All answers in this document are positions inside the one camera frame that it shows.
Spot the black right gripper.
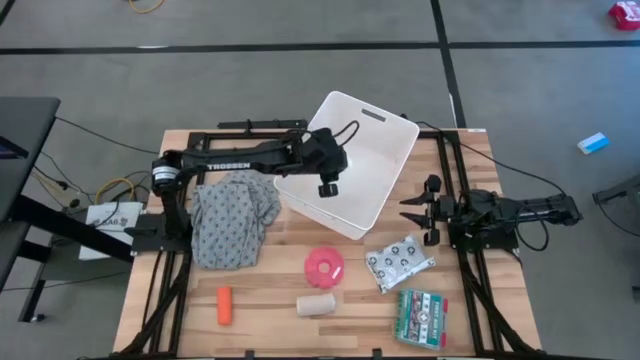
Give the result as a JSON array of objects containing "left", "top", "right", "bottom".
[{"left": 398, "top": 173, "right": 469, "bottom": 247}]

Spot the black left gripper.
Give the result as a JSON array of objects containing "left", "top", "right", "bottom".
[{"left": 310, "top": 145, "right": 350, "bottom": 199}]

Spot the pink round tape dispenser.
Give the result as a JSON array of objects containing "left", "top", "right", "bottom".
[{"left": 303, "top": 245, "right": 346, "bottom": 290}]

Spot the green packet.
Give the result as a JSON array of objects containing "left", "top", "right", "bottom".
[{"left": 395, "top": 288, "right": 450, "bottom": 351}]

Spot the beige bandage roll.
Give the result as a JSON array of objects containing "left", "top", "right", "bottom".
[{"left": 295, "top": 292, "right": 337, "bottom": 318}]

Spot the orange bandage roll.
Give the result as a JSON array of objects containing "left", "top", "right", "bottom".
[{"left": 216, "top": 285, "right": 234, "bottom": 327}]

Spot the white plastic bin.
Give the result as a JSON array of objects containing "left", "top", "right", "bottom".
[{"left": 273, "top": 90, "right": 421, "bottom": 242}]

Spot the white pouch with black circles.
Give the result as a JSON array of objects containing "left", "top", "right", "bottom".
[{"left": 364, "top": 234, "right": 437, "bottom": 295}]

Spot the black metal bar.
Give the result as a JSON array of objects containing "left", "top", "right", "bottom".
[{"left": 216, "top": 118, "right": 309, "bottom": 131}]

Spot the grey patterned cloth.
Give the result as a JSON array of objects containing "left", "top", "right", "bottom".
[{"left": 189, "top": 169, "right": 283, "bottom": 271}]

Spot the blue and white box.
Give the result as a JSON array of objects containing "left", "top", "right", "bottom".
[{"left": 576, "top": 131, "right": 612, "bottom": 156}]

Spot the black stand leg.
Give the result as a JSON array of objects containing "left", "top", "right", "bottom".
[{"left": 592, "top": 173, "right": 640, "bottom": 206}]

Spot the white paper sheet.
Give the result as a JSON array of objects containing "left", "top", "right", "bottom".
[{"left": 78, "top": 200, "right": 145, "bottom": 262}]

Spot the red bag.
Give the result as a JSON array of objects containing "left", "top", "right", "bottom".
[{"left": 607, "top": 0, "right": 640, "bottom": 32}]

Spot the black desk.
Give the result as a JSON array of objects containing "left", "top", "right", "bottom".
[{"left": 0, "top": 96, "right": 135, "bottom": 324}]

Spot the dark device on desk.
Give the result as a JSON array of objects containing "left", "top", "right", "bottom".
[{"left": 0, "top": 135, "right": 30, "bottom": 160}]

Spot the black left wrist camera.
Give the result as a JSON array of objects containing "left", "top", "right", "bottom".
[{"left": 312, "top": 127, "right": 335, "bottom": 149}]

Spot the black metal table frame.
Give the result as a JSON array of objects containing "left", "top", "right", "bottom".
[{"left": 117, "top": 128, "right": 544, "bottom": 360}]

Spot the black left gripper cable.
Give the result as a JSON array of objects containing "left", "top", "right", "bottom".
[{"left": 330, "top": 119, "right": 361, "bottom": 149}]

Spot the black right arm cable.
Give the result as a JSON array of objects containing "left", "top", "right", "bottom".
[{"left": 399, "top": 113, "right": 569, "bottom": 197}]

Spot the black cable loop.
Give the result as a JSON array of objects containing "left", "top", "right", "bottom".
[{"left": 514, "top": 204, "right": 550, "bottom": 253}]

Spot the black floor cable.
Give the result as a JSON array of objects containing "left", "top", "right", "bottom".
[
  {"left": 53, "top": 115, "right": 160, "bottom": 156},
  {"left": 596, "top": 199, "right": 640, "bottom": 239}
]

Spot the yellow floor cable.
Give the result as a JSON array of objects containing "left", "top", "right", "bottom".
[
  {"left": 127, "top": 0, "right": 166, "bottom": 15},
  {"left": 94, "top": 177, "right": 137, "bottom": 205}
]

